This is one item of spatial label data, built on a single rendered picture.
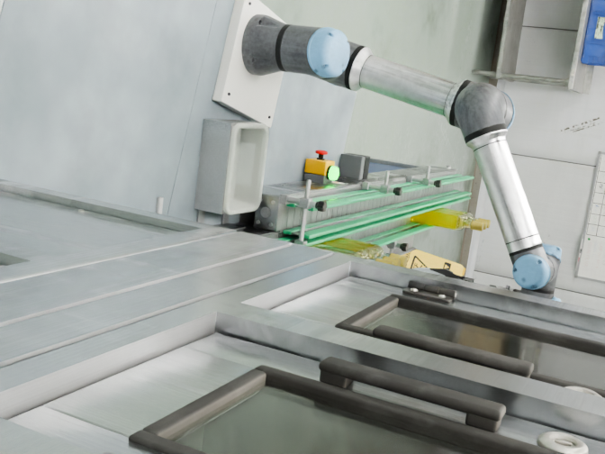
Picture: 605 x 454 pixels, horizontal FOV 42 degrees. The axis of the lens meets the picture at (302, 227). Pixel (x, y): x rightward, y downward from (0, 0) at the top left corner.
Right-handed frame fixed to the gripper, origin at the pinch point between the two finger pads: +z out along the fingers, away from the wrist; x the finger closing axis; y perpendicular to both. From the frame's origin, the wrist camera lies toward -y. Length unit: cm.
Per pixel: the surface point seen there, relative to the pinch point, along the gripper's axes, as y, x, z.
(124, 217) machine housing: -92, 13, 21
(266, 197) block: -4.3, 14.3, 41.0
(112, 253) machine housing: -115, 12, 5
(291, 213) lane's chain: 4.9, 10.6, 37.2
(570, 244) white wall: 599, -17, 13
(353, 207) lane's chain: 50, 13, 36
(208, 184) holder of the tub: -23, 16, 48
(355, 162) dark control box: 63, 27, 43
